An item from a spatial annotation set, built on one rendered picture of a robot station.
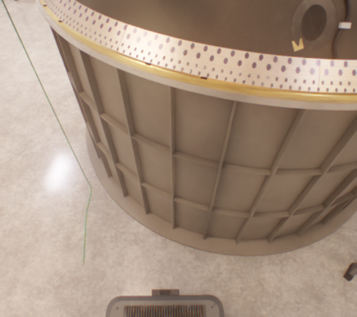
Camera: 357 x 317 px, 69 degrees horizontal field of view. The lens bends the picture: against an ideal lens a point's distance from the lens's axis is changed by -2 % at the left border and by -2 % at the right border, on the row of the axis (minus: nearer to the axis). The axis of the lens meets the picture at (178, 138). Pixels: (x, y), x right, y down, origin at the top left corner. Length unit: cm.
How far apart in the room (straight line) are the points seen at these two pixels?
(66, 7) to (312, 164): 105
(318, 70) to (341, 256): 137
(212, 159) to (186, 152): 10
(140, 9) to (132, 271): 134
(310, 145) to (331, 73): 29
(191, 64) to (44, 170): 161
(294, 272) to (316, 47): 132
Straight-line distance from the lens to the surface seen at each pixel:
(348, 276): 188
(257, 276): 172
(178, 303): 137
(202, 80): 73
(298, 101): 75
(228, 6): 76
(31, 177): 216
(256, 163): 103
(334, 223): 199
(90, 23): 97
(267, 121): 86
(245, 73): 74
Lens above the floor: 162
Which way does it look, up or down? 50 degrees down
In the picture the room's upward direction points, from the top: 1 degrees clockwise
